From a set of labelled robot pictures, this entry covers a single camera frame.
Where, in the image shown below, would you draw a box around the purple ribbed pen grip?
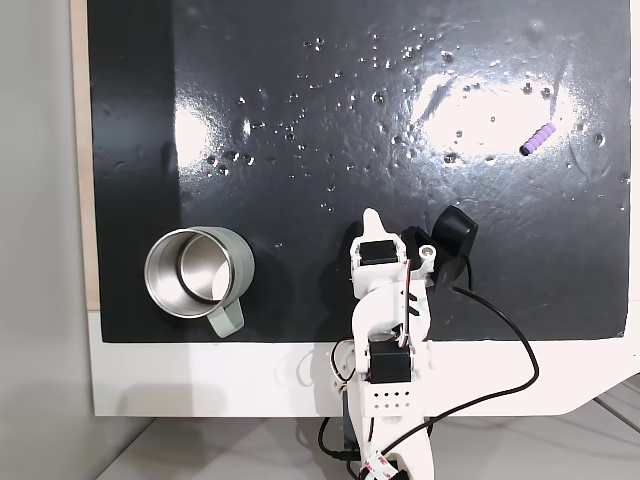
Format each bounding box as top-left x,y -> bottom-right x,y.
519,121 -> 558,157

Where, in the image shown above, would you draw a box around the black table mat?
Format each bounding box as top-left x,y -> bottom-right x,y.
86,0 -> 633,347

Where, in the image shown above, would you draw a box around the black camera cable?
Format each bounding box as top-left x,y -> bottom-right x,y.
318,249 -> 541,464

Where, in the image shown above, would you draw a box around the black camera box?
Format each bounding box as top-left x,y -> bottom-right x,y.
400,204 -> 479,294

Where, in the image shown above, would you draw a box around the grey steel mug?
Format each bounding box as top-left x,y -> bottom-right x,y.
143,225 -> 257,339

